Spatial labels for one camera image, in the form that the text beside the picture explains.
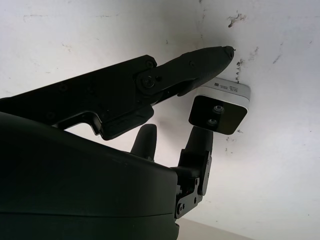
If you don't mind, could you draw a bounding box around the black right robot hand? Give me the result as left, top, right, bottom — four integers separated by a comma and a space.
0, 44, 236, 240

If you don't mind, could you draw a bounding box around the silver depth camera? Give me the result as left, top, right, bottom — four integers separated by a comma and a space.
187, 76, 252, 136

